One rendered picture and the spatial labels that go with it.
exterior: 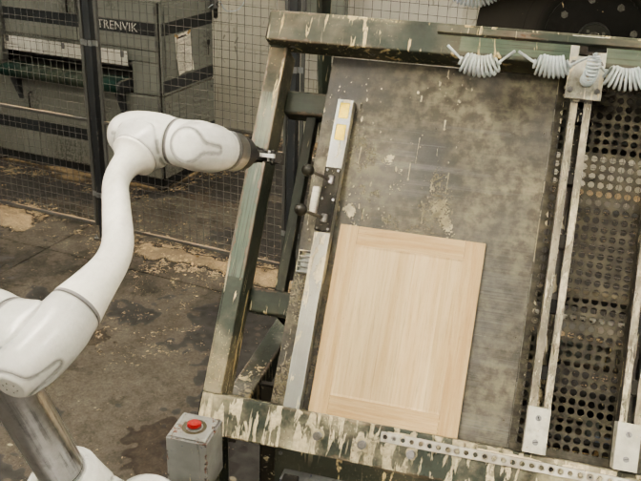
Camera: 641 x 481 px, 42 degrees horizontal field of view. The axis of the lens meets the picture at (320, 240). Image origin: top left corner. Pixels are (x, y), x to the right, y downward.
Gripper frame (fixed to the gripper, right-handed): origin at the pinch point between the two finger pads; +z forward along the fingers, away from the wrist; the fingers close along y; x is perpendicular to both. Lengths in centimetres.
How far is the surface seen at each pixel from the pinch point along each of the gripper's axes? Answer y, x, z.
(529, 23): -37, -57, 110
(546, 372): -64, 51, 49
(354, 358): -10, 55, 44
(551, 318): -63, 36, 55
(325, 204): 5.6, 11.3, 47.5
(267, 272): 142, 64, 285
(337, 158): 5, -3, 52
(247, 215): 29, 17, 42
